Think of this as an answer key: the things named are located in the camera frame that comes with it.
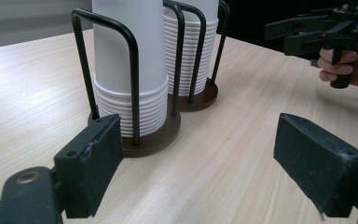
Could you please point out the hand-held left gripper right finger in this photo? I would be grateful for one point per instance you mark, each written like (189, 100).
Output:
(320, 168)

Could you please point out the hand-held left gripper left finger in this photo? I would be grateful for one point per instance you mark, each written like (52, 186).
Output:
(87, 168)

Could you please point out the stack of white paper cups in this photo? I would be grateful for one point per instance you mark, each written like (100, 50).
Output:
(187, 56)

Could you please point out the white cup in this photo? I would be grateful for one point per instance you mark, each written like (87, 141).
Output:
(118, 46)

